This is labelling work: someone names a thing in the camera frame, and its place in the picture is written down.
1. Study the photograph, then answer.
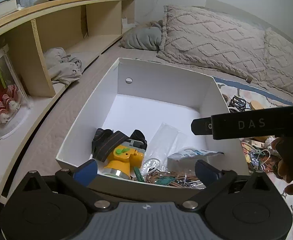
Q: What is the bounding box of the bagged brown cord with leaf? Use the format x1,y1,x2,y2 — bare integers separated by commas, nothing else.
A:
144,171,207,189

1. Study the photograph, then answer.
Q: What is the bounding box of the yellow headlamp flashlight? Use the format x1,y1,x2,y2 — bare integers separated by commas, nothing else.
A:
92,128,147,180

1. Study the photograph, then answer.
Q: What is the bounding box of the green plastic clothespin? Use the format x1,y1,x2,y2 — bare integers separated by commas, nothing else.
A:
133,167,145,183

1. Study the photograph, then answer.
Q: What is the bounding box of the person's right hand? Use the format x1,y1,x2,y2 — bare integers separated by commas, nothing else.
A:
271,138,293,196

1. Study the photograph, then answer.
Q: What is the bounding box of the round wooden lid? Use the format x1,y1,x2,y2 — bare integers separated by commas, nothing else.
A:
249,100,264,110

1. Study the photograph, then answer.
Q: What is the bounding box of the clear bag with masks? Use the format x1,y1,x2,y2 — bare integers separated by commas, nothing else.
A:
140,123,224,175

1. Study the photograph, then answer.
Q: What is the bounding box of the right beige textured pillow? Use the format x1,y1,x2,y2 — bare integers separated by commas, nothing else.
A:
264,28,293,94

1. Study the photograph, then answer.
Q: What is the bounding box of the beige textured pillow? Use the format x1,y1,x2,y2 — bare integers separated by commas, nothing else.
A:
264,28,293,94
157,5,267,82

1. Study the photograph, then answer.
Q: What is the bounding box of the white storage box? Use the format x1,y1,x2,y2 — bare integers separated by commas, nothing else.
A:
55,57,250,188

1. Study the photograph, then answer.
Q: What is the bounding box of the doll in clear box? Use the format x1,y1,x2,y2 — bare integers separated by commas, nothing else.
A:
0,45,33,140

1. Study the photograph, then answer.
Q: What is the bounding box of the grey cloth on shelf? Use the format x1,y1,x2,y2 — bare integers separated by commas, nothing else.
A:
43,47,82,86

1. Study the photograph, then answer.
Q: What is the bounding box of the left beige textured pillow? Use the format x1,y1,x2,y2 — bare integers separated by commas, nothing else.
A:
157,5,267,82

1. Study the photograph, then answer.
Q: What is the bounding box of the left wooden bedside shelf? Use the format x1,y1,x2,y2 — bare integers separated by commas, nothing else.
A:
0,0,134,199

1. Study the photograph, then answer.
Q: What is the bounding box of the grey small cushion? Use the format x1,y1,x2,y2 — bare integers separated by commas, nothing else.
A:
120,20,163,51

